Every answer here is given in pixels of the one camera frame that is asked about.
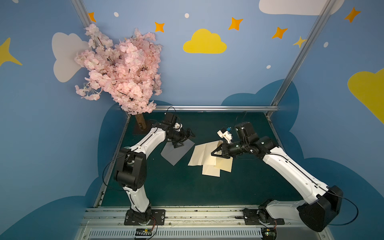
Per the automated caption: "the cream envelope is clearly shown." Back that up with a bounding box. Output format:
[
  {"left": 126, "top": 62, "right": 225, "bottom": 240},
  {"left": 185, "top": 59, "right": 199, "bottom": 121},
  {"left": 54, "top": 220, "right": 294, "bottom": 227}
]
[{"left": 214, "top": 158, "right": 233, "bottom": 173}]

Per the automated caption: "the grey envelope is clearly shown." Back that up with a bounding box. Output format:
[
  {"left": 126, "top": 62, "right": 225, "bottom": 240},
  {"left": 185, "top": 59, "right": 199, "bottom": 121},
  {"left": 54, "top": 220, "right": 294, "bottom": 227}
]
[{"left": 161, "top": 139, "right": 195, "bottom": 166}]

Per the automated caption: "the white envelope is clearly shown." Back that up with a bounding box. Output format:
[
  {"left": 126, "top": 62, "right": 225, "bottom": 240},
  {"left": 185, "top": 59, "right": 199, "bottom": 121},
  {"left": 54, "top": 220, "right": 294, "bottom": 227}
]
[{"left": 202, "top": 165, "right": 221, "bottom": 178}]

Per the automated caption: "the cream paper sheet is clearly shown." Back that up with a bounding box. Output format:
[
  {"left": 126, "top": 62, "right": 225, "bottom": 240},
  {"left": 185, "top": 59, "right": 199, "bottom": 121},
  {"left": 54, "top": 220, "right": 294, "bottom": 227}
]
[{"left": 188, "top": 141, "right": 223, "bottom": 166}]

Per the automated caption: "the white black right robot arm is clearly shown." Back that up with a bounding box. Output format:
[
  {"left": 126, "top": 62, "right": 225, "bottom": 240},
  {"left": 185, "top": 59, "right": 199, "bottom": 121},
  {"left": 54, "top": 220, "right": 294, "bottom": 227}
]
[{"left": 211, "top": 122, "right": 343, "bottom": 232}]

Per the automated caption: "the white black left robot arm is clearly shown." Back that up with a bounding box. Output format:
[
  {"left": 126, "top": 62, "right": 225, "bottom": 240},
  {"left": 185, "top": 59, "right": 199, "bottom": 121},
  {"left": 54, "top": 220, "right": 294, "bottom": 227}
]
[{"left": 114, "top": 123, "right": 196, "bottom": 225}]

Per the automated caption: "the brown artificial tree trunk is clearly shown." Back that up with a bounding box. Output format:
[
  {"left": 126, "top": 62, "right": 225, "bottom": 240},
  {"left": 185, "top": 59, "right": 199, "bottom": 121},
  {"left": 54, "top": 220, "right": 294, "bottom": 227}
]
[{"left": 135, "top": 114, "right": 147, "bottom": 131}]

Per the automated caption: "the pink cherry blossom tree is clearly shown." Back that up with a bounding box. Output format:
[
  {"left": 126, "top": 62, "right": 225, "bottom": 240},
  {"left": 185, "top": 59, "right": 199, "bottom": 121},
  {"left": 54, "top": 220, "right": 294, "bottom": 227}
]
[{"left": 75, "top": 24, "right": 162, "bottom": 115}]

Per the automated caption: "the right green circuit board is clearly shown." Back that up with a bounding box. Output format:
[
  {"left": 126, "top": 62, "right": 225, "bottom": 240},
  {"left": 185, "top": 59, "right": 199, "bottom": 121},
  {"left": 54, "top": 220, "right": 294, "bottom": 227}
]
[{"left": 261, "top": 228, "right": 277, "bottom": 240}]

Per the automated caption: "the green circuit board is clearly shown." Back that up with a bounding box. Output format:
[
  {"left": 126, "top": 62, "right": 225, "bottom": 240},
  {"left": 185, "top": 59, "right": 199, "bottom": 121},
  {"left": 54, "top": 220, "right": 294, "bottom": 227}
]
[
  {"left": 261, "top": 228, "right": 277, "bottom": 240},
  {"left": 134, "top": 229, "right": 157, "bottom": 240}
]

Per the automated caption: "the left green circuit board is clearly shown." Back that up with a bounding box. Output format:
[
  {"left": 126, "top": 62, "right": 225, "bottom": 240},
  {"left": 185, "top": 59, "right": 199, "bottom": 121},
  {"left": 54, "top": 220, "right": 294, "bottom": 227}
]
[{"left": 134, "top": 229, "right": 157, "bottom": 240}]

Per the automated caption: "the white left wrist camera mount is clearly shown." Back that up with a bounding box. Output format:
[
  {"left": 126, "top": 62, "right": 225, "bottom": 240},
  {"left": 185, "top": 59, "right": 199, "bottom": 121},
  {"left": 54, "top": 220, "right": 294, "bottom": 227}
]
[{"left": 173, "top": 122, "right": 183, "bottom": 132}]

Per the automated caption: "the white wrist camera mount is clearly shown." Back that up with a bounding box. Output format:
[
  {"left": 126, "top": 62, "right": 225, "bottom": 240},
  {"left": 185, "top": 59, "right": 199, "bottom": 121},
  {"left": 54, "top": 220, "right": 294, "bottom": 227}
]
[
  {"left": 217, "top": 127, "right": 233, "bottom": 144},
  {"left": 173, "top": 122, "right": 183, "bottom": 132}
]

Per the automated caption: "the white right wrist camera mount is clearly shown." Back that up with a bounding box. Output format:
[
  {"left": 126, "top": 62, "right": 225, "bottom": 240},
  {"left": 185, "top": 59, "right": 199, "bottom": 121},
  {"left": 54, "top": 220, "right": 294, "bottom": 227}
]
[{"left": 217, "top": 127, "right": 233, "bottom": 144}]

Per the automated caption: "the dark metal tree base plate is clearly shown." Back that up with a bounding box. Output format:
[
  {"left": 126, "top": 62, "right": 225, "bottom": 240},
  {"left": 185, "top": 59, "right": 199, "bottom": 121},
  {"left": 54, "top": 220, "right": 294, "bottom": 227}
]
[{"left": 133, "top": 119, "right": 154, "bottom": 135}]

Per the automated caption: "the aluminium back frame rail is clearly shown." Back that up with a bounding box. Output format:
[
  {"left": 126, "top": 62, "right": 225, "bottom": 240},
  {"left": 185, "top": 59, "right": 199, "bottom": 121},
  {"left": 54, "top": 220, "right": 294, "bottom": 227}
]
[{"left": 154, "top": 105, "right": 279, "bottom": 112}]

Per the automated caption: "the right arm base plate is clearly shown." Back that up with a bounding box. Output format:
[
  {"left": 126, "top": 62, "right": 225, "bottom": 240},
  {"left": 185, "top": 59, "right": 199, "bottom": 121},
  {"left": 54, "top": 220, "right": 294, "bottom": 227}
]
[{"left": 242, "top": 208, "right": 285, "bottom": 226}]

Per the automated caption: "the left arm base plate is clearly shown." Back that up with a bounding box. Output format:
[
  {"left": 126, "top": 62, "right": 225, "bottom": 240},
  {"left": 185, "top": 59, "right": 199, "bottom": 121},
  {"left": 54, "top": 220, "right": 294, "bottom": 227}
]
[{"left": 124, "top": 209, "right": 166, "bottom": 226}]

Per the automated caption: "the aluminium front rail platform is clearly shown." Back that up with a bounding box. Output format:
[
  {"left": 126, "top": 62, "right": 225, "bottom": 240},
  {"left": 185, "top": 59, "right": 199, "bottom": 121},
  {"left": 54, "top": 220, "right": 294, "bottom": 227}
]
[{"left": 75, "top": 205, "right": 334, "bottom": 240}]

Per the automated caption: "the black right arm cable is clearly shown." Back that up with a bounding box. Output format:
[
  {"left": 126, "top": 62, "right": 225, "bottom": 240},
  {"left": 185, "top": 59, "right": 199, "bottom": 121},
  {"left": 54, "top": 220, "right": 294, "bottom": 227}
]
[{"left": 328, "top": 191, "right": 360, "bottom": 226}]

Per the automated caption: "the aluminium left corner post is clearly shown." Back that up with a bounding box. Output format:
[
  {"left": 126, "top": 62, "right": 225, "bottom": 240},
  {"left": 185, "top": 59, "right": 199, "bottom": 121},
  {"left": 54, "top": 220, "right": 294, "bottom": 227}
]
[{"left": 71, "top": 0, "right": 92, "bottom": 28}]

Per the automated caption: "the aluminium corner post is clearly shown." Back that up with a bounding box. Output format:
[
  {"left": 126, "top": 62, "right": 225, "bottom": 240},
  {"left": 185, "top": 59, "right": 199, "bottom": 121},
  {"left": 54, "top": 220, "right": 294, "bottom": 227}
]
[
  {"left": 266, "top": 0, "right": 337, "bottom": 120},
  {"left": 71, "top": 0, "right": 92, "bottom": 28}
]

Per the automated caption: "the aluminium right corner post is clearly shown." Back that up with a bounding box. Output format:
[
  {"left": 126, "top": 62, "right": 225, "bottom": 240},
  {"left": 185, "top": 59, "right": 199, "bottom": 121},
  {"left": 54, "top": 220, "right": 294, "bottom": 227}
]
[{"left": 266, "top": 0, "right": 337, "bottom": 120}]

